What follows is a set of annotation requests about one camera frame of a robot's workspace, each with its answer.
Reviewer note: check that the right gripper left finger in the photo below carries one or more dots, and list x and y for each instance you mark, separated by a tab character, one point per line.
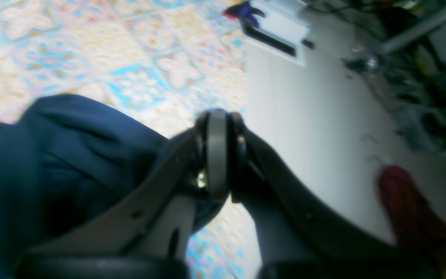
145	236

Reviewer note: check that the red cloth on floor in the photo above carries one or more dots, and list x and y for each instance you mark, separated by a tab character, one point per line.
416	226

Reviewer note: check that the patterned tile tablecloth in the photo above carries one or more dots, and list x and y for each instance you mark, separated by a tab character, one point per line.
161	62

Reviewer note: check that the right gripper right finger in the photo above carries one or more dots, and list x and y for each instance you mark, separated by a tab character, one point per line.
300	237

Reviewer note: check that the dark navy t-shirt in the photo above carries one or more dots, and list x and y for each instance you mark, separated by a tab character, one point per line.
66	162

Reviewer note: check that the blue orange clamp bottom left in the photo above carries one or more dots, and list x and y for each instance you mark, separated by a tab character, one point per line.
242	11

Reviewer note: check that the white floor vent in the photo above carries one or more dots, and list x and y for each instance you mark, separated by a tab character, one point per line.
276	26

